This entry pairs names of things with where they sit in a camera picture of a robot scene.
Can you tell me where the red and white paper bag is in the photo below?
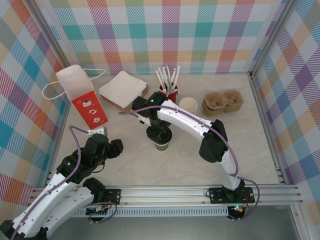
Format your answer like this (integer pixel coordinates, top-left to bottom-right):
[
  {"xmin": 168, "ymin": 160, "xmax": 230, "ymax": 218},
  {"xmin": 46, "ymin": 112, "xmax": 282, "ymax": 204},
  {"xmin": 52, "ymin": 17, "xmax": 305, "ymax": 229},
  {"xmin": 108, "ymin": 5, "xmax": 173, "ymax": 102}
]
[{"xmin": 41, "ymin": 64, "xmax": 110, "ymax": 131}]

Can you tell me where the green paper cup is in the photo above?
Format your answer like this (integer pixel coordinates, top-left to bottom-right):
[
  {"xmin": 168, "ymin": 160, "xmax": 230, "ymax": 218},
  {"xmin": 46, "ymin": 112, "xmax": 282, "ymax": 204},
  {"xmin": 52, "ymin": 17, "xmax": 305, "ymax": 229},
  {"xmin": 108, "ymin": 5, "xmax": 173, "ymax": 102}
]
[{"xmin": 153, "ymin": 136, "xmax": 173, "ymax": 153}]

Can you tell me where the brown cardboard napkin box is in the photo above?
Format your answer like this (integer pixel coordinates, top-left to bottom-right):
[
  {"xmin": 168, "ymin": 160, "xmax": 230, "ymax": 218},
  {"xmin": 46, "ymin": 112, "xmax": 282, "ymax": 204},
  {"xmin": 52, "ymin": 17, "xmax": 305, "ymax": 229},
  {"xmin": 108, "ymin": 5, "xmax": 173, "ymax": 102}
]
[{"xmin": 99, "ymin": 84, "xmax": 150, "ymax": 113}]

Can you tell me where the red straw bucket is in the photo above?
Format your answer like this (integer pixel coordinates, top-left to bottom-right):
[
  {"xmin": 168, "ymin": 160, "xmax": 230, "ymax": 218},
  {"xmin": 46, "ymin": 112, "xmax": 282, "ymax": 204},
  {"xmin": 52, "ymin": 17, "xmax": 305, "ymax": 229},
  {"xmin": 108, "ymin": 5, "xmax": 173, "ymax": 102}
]
[{"xmin": 158, "ymin": 84, "xmax": 179, "ymax": 101}]

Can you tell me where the stack of white napkins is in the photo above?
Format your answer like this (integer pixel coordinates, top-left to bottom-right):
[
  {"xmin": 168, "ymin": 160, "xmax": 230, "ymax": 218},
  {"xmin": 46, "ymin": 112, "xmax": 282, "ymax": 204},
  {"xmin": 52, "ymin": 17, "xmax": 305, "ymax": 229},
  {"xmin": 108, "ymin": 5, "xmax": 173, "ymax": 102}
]
[{"xmin": 98, "ymin": 70, "xmax": 148, "ymax": 109}]

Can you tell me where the white paper cup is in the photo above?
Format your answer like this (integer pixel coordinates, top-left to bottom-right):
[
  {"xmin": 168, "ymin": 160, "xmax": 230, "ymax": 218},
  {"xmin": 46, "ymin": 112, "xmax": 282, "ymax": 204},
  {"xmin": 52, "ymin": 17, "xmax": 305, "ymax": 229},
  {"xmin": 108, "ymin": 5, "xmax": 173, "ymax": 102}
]
[{"xmin": 178, "ymin": 96, "xmax": 198, "ymax": 116}]

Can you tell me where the circuit board with connector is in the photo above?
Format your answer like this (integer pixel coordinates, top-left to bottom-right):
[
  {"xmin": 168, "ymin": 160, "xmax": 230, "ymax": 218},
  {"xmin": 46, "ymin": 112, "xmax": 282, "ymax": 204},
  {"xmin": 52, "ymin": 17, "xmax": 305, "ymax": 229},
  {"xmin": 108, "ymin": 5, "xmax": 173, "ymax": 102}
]
[{"xmin": 85, "ymin": 205, "xmax": 109, "ymax": 217}]

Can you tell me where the brown pulp cup carrier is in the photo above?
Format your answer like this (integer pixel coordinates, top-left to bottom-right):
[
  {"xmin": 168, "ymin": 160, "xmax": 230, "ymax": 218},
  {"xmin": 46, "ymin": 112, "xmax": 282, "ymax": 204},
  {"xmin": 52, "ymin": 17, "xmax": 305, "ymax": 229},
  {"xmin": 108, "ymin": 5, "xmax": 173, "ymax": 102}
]
[{"xmin": 201, "ymin": 89, "xmax": 244, "ymax": 118}]

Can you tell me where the circuit board with lit LED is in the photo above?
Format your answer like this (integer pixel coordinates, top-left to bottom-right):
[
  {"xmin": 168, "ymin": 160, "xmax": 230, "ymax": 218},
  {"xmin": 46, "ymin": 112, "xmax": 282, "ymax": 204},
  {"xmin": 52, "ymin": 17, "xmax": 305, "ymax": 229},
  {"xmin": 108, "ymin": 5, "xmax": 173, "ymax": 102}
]
[{"xmin": 228, "ymin": 204, "xmax": 247, "ymax": 217}]

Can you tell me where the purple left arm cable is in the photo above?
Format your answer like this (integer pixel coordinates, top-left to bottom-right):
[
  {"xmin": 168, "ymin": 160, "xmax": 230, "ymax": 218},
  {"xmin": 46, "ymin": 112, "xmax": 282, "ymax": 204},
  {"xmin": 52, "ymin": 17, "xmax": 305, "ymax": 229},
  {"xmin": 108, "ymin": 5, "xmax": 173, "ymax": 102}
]
[{"xmin": 9, "ymin": 125, "xmax": 91, "ymax": 240}]

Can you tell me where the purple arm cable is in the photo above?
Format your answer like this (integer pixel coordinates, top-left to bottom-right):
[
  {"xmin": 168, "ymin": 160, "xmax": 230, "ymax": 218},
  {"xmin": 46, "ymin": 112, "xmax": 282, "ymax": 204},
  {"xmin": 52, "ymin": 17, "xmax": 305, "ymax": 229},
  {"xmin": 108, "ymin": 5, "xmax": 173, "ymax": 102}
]
[
  {"xmin": 9, "ymin": 125, "xmax": 91, "ymax": 240},
  {"xmin": 118, "ymin": 104, "xmax": 263, "ymax": 221}
]

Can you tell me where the thin black cable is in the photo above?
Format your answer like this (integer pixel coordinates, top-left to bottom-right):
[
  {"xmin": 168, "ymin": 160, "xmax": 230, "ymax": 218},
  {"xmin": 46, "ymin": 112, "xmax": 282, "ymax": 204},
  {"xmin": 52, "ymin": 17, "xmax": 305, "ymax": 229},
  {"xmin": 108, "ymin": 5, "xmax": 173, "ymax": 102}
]
[{"xmin": 88, "ymin": 159, "xmax": 107, "ymax": 175}]

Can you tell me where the short purple cable loop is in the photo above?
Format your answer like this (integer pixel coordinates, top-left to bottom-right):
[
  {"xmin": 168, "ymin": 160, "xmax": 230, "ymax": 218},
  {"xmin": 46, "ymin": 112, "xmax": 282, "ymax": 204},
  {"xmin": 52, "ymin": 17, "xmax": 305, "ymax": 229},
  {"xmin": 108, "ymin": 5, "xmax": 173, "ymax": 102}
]
[{"xmin": 87, "ymin": 201, "xmax": 118, "ymax": 224}]

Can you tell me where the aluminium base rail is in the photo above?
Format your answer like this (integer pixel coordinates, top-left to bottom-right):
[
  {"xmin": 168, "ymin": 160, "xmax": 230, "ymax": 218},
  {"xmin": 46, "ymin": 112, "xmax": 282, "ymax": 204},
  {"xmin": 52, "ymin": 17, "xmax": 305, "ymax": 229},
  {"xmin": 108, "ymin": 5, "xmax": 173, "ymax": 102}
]
[{"xmin": 27, "ymin": 184, "xmax": 304, "ymax": 207}]

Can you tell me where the slotted cable duct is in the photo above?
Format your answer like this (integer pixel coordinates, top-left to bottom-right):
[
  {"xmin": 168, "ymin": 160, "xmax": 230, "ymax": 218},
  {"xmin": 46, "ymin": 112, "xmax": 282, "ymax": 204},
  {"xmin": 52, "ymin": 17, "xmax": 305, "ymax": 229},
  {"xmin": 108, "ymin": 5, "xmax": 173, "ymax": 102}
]
[{"xmin": 39, "ymin": 208, "xmax": 230, "ymax": 218}]

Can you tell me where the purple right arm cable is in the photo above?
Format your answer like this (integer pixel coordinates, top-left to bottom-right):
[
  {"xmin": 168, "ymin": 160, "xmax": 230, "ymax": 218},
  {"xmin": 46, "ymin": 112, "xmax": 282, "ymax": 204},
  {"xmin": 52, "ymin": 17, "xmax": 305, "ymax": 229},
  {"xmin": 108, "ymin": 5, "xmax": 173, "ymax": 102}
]
[{"xmin": 118, "ymin": 104, "xmax": 263, "ymax": 221}]

